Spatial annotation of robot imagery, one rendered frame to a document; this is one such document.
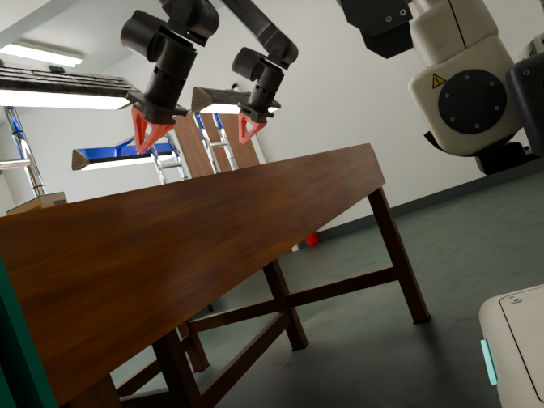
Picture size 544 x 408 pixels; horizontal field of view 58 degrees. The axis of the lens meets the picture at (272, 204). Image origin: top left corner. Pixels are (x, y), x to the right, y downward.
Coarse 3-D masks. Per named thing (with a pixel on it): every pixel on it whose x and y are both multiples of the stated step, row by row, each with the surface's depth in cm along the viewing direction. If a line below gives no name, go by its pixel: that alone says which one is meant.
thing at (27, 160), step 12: (0, 60) 92; (12, 108) 111; (12, 120) 111; (12, 132) 111; (24, 144) 111; (24, 156) 111; (0, 168) 105; (36, 168) 112; (36, 180) 111; (36, 192) 111
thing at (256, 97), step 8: (256, 88) 122; (256, 96) 122; (264, 96) 122; (272, 96) 123; (240, 104) 121; (248, 104) 124; (256, 104) 122; (264, 104) 123; (256, 112) 120; (264, 112) 124
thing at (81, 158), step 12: (156, 144) 226; (168, 144) 234; (72, 156) 182; (84, 156) 181; (96, 156) 186; (108, 156) 191; (120, 156) 197; (132, 156) 203; (144, 156) 210; (72, 168) 182
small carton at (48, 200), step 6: (60, 192) 57; (36, 198) 55; (42, 198) 55; (48, 198) 55; (54, 198) 56; (60, 198) 57; (24, 204) 56; (30, 204) 55; (36, 204) 55; (42, 204) 55; (48, 204) 55; (54, 204) 56; (60, 204) 57; (12, 210) 57; (18, 210) 56; (24, 210) 56
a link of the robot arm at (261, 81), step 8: (264, 64) 121; (272, 64) 122; (256, 72) 122; (264, 72) 120; (272, 72) 120; (280, 72) 121; (264, 80) 121; (272, 80) 120; (280, 80) 122; (264, 88) 122; (272, 88) 121
